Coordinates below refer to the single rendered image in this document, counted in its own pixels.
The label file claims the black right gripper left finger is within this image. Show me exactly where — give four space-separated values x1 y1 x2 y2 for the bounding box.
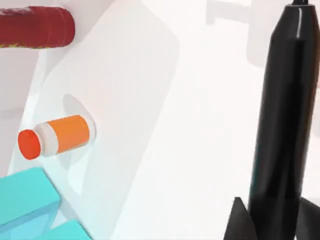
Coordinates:
222 196 252 240

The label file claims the dark red can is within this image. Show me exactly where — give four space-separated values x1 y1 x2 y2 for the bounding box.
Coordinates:
0 6 76 50

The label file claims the light blue rack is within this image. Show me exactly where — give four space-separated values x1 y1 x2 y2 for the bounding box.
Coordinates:
0 166 87 240

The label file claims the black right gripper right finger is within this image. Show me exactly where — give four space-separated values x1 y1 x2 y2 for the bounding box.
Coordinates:
298 197 320 240

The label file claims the orange bottle with red cap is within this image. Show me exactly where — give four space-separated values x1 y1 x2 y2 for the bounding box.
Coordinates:
17 114 91 160

